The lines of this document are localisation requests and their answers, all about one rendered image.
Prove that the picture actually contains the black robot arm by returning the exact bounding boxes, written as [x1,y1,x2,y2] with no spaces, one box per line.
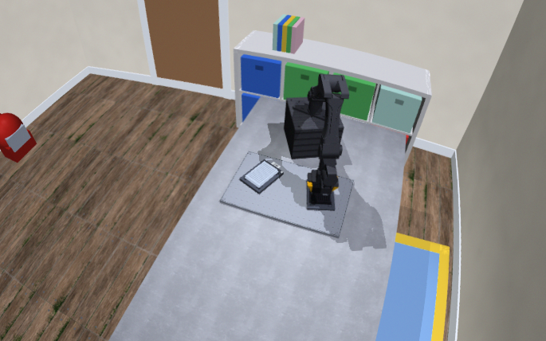
[293,74,349,195]

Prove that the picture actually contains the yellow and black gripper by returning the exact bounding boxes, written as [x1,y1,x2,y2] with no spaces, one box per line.
[308,170,339,192]

